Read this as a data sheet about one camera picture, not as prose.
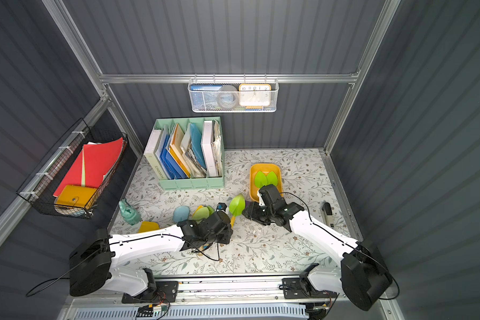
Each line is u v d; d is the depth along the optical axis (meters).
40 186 0.61
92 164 0.75
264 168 1.09
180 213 0.94
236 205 0.87
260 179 1.07
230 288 0.76
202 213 0.92
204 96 0.84
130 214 0.86
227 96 0.90
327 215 0.89
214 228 0.63
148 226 0.92
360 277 0.41
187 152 0.91
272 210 0.63
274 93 0.85
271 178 1.06
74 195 0.65
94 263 0.41
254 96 0.88
